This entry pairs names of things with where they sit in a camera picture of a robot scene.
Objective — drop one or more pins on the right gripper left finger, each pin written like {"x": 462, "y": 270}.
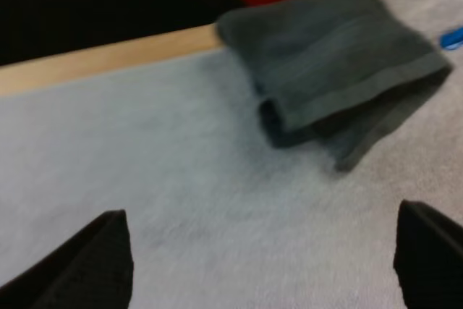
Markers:
{"x": 90, "y": 269}

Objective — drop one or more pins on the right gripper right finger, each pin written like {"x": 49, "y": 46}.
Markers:
{"x": 430, "y": 258}

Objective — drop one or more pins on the folded grey-green towel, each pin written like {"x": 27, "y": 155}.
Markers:
{"x": 325, "y": 66}

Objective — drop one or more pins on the blue clip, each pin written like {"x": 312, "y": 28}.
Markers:
{"x": 452, "y": 38}

